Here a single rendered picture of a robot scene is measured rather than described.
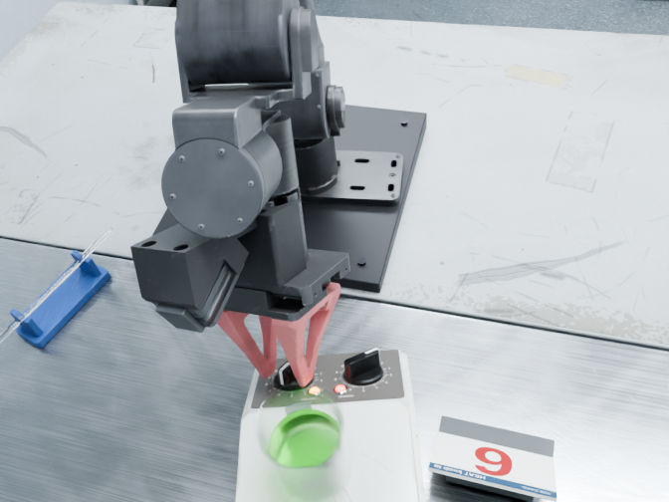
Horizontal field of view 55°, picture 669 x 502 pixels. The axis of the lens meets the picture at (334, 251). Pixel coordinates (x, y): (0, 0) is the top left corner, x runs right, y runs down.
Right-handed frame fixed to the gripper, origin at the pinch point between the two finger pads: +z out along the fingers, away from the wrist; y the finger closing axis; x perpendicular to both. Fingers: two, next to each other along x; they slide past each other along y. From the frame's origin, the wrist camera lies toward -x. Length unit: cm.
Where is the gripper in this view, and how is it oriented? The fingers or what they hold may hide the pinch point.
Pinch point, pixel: (286, 370)
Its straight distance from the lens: 51.0
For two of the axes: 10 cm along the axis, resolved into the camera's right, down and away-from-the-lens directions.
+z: 1.0, 9.3, 3.5
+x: 4.8, -3.6, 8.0
